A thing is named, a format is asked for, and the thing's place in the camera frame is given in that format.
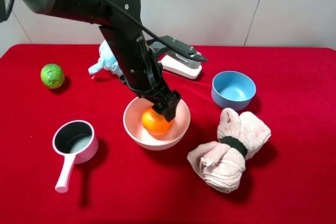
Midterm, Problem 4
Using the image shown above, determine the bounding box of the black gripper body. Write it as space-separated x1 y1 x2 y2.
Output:
121 75 181 107

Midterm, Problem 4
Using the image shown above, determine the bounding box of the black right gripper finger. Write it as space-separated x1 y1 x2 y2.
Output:
162 98 181 122

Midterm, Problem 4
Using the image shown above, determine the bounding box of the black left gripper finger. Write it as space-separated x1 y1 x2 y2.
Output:
151 105 165 115

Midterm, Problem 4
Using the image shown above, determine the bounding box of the orange mandarin fruit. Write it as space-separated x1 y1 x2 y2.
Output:
141 107 173 136

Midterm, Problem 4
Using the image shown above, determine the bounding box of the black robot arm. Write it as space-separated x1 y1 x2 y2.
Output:
23 0 181 121

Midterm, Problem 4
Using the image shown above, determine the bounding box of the pink ceramic bowl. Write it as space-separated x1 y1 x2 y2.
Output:
123 98 191 151

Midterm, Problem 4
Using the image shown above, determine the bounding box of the white flat device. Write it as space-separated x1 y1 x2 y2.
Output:
160 51 202 80

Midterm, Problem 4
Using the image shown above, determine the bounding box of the light blue mesh bath sponge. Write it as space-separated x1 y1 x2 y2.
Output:
88 40 123 77

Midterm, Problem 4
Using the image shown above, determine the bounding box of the blue bowl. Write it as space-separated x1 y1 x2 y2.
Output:
211 71 257 111

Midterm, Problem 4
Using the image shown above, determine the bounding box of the black elastic band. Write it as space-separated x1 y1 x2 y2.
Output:
219 136 247 157

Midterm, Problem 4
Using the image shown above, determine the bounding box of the pink rolled towel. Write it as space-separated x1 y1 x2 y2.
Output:
187 108 271 193

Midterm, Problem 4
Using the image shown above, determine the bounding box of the pink saucepan with dark interior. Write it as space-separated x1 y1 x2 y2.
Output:
53 120 99 193

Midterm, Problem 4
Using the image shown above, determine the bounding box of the green lime fruit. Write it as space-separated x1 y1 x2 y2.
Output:
40 63 65 89

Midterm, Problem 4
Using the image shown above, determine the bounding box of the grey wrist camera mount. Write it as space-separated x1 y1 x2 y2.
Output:
146 35 208 69

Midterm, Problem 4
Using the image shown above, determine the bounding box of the black cable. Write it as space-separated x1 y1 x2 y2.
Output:
60 0 209 63

